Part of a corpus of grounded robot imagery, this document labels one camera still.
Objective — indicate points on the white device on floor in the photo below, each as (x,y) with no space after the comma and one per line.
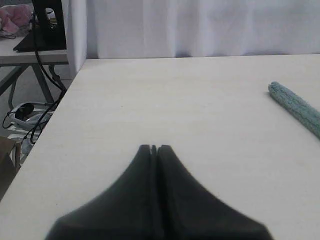
(26,115)

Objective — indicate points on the green knitted cloth piece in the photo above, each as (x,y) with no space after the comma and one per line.
(307,115)

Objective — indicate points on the white backdrop curtain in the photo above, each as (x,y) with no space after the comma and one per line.
(133,29)

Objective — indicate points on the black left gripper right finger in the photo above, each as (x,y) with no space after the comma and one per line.
(191,212)

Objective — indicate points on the grey side table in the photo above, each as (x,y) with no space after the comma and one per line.
(28,87)

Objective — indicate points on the black monitor stand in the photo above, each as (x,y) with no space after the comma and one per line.
(49,34)

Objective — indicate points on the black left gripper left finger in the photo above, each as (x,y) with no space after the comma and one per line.
(125,211)

